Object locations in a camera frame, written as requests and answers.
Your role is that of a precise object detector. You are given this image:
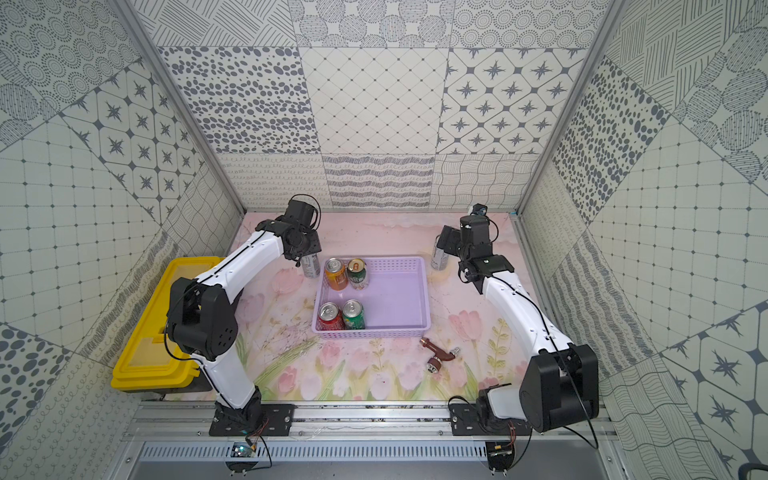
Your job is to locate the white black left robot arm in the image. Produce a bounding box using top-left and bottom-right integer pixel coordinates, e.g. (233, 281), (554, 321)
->
(164, 194), (322, 415)

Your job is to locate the red cola can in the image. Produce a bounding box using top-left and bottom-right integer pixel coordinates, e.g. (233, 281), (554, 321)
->
(316, 302), (345, 331)

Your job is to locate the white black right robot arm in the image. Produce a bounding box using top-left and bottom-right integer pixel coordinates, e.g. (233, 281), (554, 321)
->
(436, 204), (599, 433)

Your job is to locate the brown metal hand tool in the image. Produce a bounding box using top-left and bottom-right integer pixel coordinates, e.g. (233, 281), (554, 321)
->
(419, 337), (461, 374)

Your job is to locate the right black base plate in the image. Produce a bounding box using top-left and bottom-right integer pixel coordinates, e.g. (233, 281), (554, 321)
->
(448, 402), (532, 437)

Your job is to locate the aluminium rail frame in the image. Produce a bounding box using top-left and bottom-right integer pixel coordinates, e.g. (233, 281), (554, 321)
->
(106, 400), (629, 479)

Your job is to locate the green gold-top can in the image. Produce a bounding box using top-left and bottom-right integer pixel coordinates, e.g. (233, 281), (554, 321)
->
(346, 258), (369, 290)

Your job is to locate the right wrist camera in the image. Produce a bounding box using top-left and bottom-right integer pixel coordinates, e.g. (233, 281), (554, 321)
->
(469, 203), (488, 216)

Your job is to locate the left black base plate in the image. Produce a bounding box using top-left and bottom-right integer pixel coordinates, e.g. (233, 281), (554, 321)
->
(208, 402), (296, 437)

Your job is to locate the green soda can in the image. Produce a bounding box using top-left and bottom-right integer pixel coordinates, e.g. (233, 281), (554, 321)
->
(342, 299), (365, 330)

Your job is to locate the lilac perforated plastic basket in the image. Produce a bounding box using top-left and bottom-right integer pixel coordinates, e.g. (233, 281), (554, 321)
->
(312, 256), (431, 340)

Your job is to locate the white energy can front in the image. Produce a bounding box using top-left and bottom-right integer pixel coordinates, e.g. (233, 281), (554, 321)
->
(300, 253), (320, 279)

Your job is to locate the orange soda can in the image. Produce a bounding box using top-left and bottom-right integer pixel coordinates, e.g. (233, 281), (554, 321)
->
(324, 257), (348, 291)

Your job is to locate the white energy can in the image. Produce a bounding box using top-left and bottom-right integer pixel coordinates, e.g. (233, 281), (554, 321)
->
(300, 253), (320, 279)
(431, 236), (449, 271)

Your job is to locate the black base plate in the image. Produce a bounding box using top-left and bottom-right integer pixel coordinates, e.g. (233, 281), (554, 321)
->
(208, 402), (296, 437)
(448, 402), (532, 437)

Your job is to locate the yellow black toolbox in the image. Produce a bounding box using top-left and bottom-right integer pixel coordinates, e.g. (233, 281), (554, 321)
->
(111, 256), (221, 394)

